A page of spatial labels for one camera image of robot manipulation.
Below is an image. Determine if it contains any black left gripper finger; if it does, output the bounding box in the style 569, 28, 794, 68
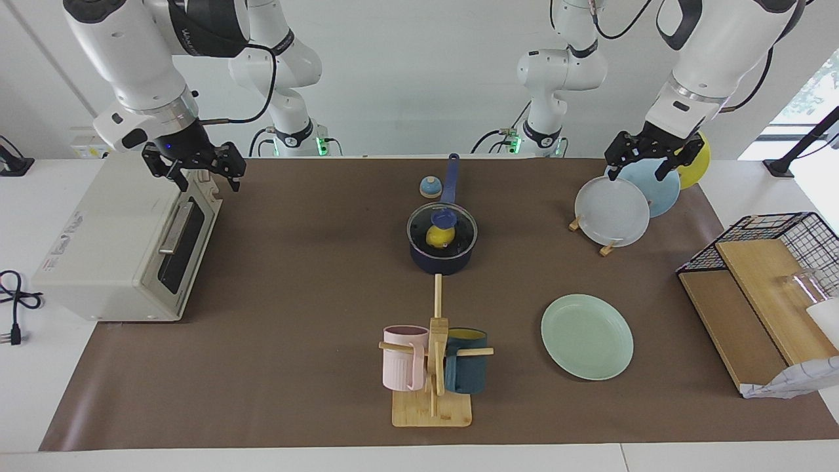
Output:
604, 133, 633, 181
654, 149, 697, 182

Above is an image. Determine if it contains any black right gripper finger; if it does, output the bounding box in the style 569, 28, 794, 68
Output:
210, 141, 246, 192
143, 149, 189, 191

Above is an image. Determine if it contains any glass lid with blue knob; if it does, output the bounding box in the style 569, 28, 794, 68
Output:
406, 202, 478, 258

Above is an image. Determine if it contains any yellow lemon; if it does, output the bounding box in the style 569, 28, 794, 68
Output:
426, 223, 456, 250

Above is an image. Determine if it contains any yellow plate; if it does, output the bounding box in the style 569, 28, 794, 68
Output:
675, 131, 711, 191

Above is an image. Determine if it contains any light blue plate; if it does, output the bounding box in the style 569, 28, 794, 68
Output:
616, 159, 681, 218

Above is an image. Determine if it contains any grey plate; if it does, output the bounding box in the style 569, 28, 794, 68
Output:
575, 176, 651, 248

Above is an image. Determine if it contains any wooden plate rack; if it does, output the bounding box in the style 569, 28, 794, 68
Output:
568, 197, 656, 256

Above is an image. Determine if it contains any pale green plate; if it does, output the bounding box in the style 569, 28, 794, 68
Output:
541, 294, 634, 381

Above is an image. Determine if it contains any beige toaster oven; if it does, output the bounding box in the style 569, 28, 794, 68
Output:
31, 152, 224, 322

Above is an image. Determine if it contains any black clamp stand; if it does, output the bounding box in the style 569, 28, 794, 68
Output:
762, 106, 839, 178

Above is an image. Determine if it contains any brown table mat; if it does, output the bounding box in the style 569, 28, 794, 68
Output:
39, 156, 839, 452

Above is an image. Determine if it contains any black desk clamp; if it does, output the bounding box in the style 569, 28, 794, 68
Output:
0, 136, 35, 176

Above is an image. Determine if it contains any light wooden board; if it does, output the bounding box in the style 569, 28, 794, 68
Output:
714, 238, 839, 366

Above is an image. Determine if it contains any brown wooden board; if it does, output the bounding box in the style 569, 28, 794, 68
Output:
678, 270, 787, 394

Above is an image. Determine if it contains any clear glass cup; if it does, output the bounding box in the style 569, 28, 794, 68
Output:
780, 269, 830, 309

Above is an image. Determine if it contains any white plastic cup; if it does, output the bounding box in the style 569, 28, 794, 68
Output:
806, 298, 839, 348

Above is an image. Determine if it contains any white crumpled paper bag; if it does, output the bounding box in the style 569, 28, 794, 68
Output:
741, 356, 839, 399

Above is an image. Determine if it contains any pink ribbed mug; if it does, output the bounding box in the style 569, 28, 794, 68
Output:
382, 325, 430, 392

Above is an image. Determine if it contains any dark teal mug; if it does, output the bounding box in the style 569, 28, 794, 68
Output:
444, 328, 489, 395

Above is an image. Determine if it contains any wooden mug tree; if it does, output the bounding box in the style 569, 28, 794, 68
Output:
378, 274, 494, 428

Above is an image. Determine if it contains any white wall socket box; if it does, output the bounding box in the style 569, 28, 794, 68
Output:
69, 127, 119, 159

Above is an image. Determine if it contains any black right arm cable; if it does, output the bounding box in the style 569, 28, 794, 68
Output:
197, 43, 277, 125

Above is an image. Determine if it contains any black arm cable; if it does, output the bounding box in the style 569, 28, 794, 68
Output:
549, 0, 777, 113
197, 43, 277, 125

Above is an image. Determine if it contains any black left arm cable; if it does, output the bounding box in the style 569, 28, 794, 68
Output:
549, 0, 777, 113

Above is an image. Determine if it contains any black wire basket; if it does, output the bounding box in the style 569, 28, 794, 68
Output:
676, 212, 839, 299

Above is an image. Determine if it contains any black power cord with plug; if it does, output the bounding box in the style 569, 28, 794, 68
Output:
0, 270, 43, 346

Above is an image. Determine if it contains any dark blue pot with handle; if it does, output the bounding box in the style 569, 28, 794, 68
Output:
406, 153, 479, 276

